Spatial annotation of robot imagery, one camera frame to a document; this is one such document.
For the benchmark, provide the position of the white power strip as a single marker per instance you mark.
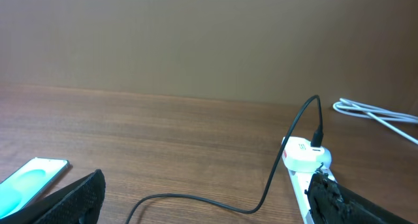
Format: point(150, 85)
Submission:
point(300, 182)

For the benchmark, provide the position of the blue smartphone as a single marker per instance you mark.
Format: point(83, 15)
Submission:
point(29, 182)

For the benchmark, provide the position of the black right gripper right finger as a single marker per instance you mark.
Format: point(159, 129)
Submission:
point(332, 203)

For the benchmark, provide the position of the white charger adapter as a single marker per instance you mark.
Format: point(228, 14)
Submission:
point(299, 156)

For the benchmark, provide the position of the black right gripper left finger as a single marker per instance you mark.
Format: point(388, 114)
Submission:
point(77, 203)

